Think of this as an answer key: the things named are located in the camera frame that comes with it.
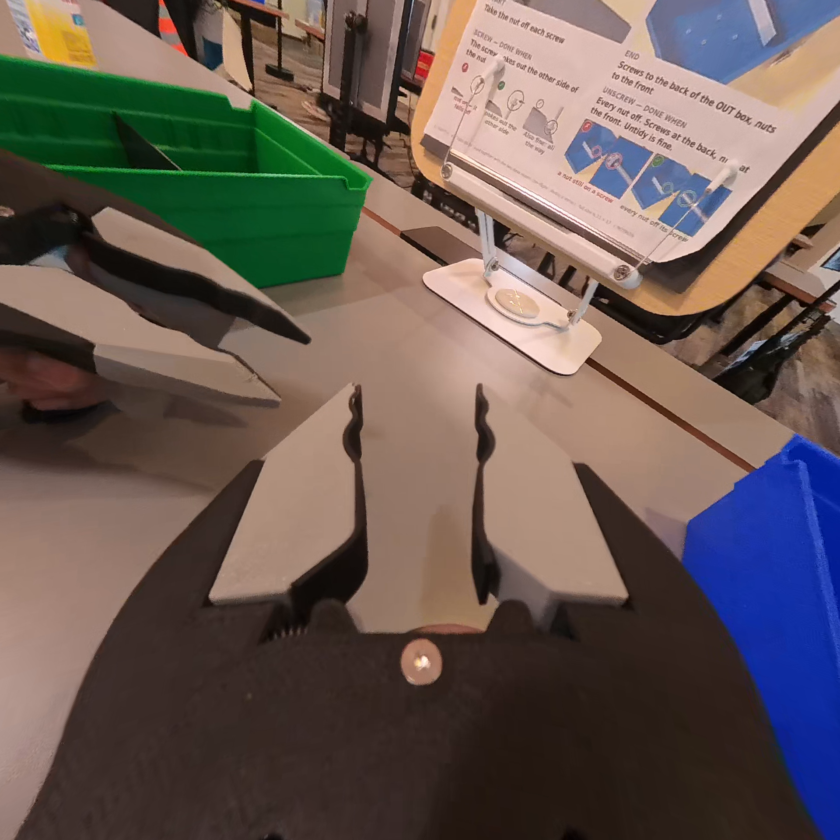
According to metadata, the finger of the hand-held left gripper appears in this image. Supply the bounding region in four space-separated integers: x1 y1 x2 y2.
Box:
0 264 283 409
80 207 312 350

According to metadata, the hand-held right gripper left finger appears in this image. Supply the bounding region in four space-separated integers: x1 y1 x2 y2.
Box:
208 383 370 609

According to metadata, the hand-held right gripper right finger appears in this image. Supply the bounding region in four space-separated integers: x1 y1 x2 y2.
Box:
470 383 631 626

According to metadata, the green plastic bin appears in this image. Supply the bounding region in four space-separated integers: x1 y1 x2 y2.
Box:
0 54 374 290

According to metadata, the person's left hand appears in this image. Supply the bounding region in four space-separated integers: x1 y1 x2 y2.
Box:
0 348 112 412

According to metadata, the black bin divider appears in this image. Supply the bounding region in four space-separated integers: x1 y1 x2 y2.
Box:
115 115 182 173

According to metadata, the white document stand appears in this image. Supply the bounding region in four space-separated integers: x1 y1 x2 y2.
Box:
410 0 840 377

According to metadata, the yellow label wipes bottle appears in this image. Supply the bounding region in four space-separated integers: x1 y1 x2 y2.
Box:
5 0 99 70

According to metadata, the orange striped traffic cone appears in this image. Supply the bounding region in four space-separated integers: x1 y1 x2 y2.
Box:
157 0 189 58

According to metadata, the blue plastic bin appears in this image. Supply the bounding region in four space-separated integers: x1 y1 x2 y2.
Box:
681 433 840 840

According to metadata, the grey panel on stand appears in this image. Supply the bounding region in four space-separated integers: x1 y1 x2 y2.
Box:
323 0 435 153

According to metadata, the printed instruction sheet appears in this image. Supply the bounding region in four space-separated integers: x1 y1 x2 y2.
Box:
420 0 840 265

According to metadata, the dark desk cable flap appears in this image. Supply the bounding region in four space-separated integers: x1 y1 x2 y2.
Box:
400 226 481 268

